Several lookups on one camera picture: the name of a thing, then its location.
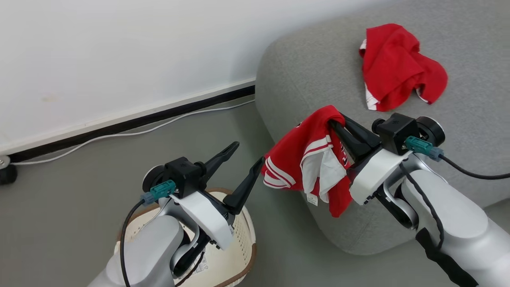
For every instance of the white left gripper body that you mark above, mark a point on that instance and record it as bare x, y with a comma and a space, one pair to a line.
209, 217

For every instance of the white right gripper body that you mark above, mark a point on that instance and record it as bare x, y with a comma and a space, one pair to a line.
376, 175

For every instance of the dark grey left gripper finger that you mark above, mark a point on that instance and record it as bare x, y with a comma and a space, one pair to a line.
219, 153
247, 187

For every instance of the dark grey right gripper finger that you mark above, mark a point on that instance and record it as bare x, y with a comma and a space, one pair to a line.
366, 137
350, 147

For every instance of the red jersey with white stripes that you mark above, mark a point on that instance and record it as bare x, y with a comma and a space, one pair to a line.
303, 147

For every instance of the plain red garment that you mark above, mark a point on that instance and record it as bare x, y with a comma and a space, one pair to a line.
394, 63

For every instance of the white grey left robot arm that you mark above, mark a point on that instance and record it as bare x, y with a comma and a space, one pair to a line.
147, 255

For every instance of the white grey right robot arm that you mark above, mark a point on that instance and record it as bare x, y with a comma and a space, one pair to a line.
458, 215

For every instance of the cream perforated laundry basket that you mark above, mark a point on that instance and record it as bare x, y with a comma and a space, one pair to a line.
239, 243

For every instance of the white and dark skirting board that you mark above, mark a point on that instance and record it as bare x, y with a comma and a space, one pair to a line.
159, 115

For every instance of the grey fabric sofa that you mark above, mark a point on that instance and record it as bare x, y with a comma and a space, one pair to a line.
318, 59

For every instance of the black caster wheel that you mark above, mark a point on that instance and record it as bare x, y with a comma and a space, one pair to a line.
7, 173

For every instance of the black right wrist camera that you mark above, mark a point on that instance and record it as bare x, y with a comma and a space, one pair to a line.
396, 129

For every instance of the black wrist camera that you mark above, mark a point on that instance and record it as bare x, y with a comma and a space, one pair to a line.
183, 171
396, 129

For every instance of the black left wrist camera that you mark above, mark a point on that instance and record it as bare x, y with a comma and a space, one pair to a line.
183, 171

